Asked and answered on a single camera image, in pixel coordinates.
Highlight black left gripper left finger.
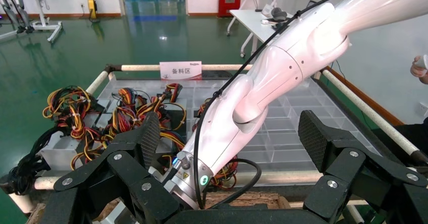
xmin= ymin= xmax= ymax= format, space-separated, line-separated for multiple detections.
xmin=52 ymin=111 xmax=181 ymax=224

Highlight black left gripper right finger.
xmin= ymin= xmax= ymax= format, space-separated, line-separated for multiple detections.
xmin=297 ymin=109 xmax=428 ymax=222

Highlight operator hand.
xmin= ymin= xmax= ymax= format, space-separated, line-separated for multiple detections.
xmin=410 ymin=55 xmax=428 ymax=85

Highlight clear plastic divider tray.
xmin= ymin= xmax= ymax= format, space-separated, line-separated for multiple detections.
xmin=97 ymin=77 xmax=382 ymax=173

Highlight operator dark trousers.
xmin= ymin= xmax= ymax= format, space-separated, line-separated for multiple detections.
xmin=398 ymin=117 xmax=428 ymax=156

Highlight brown cardboard divider box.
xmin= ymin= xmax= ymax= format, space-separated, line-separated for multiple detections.
xmin=26 ymin=191 xmax=292 ymax=224

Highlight white red rack sign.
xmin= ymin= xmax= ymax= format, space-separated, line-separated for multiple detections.
xmin=159 ymin=61 xmax=202 ymax=81

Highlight black round floor object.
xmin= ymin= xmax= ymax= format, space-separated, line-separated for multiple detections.
xmin=201 ymin=70 xmax=234 ymax=80

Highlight white office table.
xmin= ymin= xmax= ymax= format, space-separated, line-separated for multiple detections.
xmin=227 ymin=9 xmax=285 ymax=59

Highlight yellow floor device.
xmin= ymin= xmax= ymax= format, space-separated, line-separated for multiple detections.
xmin=87 ymin=0 xmax=98 ymax=20

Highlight white metal stand base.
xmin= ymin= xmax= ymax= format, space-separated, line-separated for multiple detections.
xmin=0 ymin=0 xmax=64 ymax=44

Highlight red cabinet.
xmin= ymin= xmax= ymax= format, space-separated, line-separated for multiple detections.
xmin=218 ymin=0 xmax=242 ymax=18

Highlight blue laptop cable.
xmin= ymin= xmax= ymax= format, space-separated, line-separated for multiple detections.
xmin=329 ymin=60 xmax=347 ymax=81

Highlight black cable bundle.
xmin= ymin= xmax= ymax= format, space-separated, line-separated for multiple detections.
xmin=7 ymin=125 xmax=58 ymax=196

